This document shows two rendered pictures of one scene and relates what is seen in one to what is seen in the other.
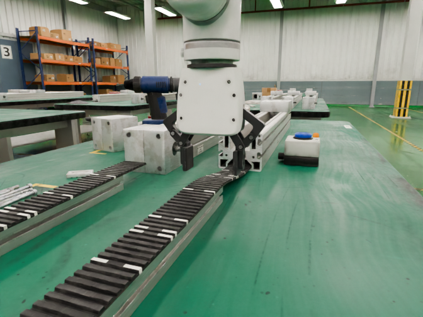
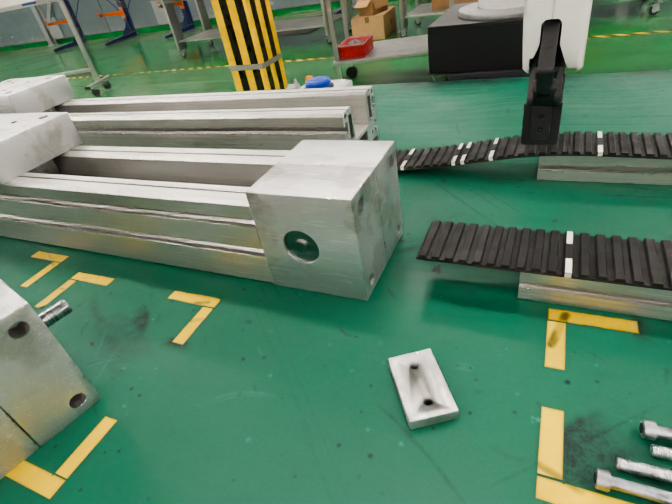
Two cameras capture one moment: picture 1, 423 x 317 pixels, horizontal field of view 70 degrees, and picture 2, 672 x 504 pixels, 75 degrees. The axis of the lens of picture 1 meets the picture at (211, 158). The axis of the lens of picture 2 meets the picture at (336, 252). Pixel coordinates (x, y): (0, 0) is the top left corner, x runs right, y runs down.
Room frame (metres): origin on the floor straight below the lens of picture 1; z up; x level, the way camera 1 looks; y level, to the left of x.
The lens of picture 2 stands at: (0.62, 0.45, 1.02)
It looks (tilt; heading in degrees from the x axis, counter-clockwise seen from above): 35 degrees down; 282
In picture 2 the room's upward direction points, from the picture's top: 11 degrees counter-clockwise
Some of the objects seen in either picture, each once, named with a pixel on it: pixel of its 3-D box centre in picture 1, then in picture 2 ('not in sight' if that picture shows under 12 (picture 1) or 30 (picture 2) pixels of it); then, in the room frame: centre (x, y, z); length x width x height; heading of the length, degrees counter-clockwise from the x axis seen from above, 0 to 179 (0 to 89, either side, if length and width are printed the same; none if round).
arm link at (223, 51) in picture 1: (210, 54); not in sight; (0.48, 0.00, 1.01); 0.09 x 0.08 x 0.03; 71
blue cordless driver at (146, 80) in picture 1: (146, 107); not in sight; (1.10, 0.23, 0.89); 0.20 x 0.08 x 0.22; 94
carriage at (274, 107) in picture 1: (276, 109); (19, 105); (1.28, -0.27, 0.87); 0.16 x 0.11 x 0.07; 161
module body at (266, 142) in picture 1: (266, 128); (131, 132); (1.05, -0.19, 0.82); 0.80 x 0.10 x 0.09; 161
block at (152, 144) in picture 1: (158, 148); (338, 207); (0.68, 0.12, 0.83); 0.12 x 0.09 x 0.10; 71
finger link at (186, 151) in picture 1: (180, 149); (541, 114); (0.50, 0.05, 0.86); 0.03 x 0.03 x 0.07; 71
